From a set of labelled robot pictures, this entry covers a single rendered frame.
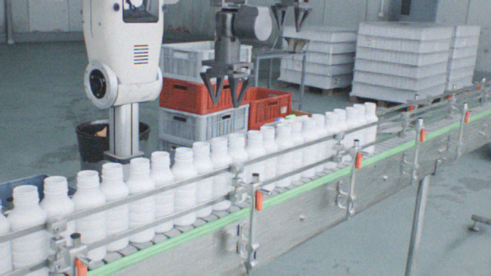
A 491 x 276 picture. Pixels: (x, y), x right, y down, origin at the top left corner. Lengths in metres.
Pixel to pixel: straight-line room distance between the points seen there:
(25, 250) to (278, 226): 0.68
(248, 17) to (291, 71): 7.76
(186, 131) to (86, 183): 2.82
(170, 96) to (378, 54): 4.61
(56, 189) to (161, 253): 0.27
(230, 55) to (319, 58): 7.40
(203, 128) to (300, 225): 2.29
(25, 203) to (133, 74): 0.89
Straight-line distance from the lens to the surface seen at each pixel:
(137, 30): 1.75
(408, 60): 7.78
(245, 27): 1.12
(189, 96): 3.74
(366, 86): 8.05
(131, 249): 1.09
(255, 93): 4.95
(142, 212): 1.08
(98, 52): 1.77
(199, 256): 1.20
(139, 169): 1.06
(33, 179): 1.67
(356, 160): 1.56
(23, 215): 0.94
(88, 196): 1.00
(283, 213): 1.41
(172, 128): 3.88
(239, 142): 1.26
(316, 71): 8.59
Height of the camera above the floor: 1.49
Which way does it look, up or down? 15 degrees down
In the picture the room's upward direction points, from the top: 3 degrees clockwise
